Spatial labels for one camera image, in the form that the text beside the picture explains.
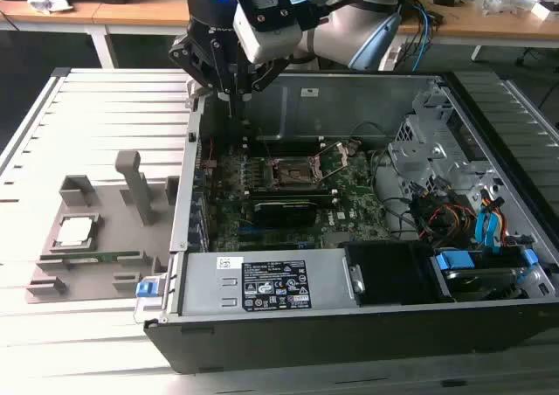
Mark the grey parts rack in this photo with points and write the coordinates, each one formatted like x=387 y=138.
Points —
x=109 y=246

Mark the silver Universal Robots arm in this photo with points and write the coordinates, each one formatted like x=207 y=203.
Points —
x=340 y=32

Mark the grey power supply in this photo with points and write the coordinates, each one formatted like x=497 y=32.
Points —
x=209 y=281

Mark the black RAM slot bank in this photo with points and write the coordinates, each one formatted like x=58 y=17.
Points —
x=284 y=192
x=288 y=143

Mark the CPU socket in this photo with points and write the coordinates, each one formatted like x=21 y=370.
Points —
x=292 y=174

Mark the crumpled white paper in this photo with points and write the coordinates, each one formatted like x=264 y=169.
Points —
x=48 y=4

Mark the wooden desk white frame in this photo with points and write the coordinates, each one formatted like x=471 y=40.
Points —
x=144 y=15
x=43 y=17

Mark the blue case latch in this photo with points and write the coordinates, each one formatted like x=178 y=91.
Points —
x=145 y=289

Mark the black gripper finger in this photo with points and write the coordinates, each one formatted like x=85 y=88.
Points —
x=196 y=58
x=266 y=74

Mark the hard disk in blue carrier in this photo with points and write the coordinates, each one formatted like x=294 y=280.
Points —
x=456 y=260

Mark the white cardboard box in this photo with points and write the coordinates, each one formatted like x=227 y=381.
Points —
x=546 y=10

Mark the small silver heatsink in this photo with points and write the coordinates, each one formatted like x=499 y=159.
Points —
x=336 y=239

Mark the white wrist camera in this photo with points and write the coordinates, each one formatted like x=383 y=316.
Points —
x=262 y=45

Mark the green motherboard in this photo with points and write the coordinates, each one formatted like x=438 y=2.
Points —
x=362 y=203

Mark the thin locking lever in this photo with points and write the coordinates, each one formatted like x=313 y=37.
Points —
x=263 y=143

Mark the metal drive cage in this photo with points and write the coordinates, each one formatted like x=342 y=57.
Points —
x=419 y=152

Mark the black open PC case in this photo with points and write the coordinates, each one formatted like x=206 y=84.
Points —
x=349 y=342

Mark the black plastic shroud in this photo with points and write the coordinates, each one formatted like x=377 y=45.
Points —
x=388 y=272

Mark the white power strip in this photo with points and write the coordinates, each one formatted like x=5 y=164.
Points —
x=391 y=58

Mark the small flat black device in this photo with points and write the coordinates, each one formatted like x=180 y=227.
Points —
x=436 y=18

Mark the silver CPU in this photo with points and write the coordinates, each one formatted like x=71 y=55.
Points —
x=75 y=231

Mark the black graphics card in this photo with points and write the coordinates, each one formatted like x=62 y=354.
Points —
x=284 y=213

